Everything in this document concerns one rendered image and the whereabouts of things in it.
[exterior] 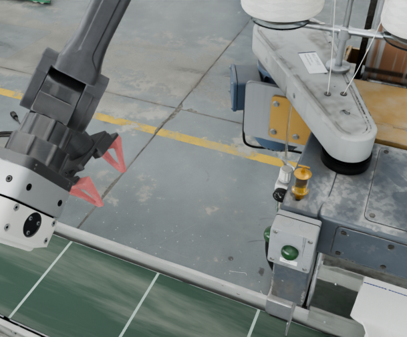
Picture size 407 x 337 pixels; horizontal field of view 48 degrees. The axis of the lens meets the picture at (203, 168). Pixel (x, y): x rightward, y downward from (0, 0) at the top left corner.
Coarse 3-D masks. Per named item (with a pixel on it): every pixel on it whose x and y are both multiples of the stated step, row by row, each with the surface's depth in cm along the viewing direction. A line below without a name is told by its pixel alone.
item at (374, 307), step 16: (368, 288) 107; (400, 288) 103; (368, 304) 111; (384, 304) 109; (400, 304) 106; (368, 320) 115; (384, 320) 112; (400, 320) 110; (368, 336) 113; (384, 336) 113; (400, 336) 113
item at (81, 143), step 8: (72, 136) 80; (80, 136) 81; (88, 136) 83; (96, 136) 86; (104, 136) 85; (72, 144) 81; (80, 144) 81; (88, 144) 82; (96, 144) 83; (72, 152) 82; (80, 152) 82; (88, 152) 82; (72, 160) 83; (80, 160) 80; (88, 160) 82; (64, 168) 82; (72, 168) 81; (80, 168) 80
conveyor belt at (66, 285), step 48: (0, 288) 178; (48, 288) 178; (96, 288) 177; (144, 288) 177; (192, 288) 176; (96, 336) 162; (144, 336) 162; (192, 336) 162; (240, 336) 161; (288, 336) 161
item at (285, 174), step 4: (280, 168) 102; (284, 168) 101; (288, 168) 101; (280, 172) 102; (284, 172) 101; (288, 172) 101; (292, 172) 101; (280, 176) 102; (284, 176) 101; (288, 176) 101; (280, 180) 103; (284, 180) 102; (288, 180) 102; (276, 184) 104; (280, 184) 103; (284, 184) 103; (288, 184) 103; (276, 188) 104; (284, 188) 103
